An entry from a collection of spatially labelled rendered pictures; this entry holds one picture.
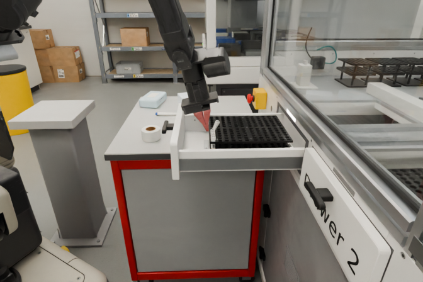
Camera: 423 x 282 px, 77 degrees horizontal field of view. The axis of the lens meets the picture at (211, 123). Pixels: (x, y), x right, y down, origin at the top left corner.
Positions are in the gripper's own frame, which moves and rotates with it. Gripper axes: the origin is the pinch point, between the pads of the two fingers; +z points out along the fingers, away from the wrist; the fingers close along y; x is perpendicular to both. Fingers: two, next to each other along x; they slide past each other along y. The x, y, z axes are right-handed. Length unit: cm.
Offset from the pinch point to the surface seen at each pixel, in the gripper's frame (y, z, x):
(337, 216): -21.1, 7.7, 34.0
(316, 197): -18.3, 4.3, 32.0
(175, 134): 7.7, -3.8, 8.2
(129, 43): 112, -5, -382
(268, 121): -18.6, 4.8, -4.9
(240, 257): 1, 71, -14
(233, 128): -7.5, 2.3, -0.4
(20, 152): 180, 49, -151
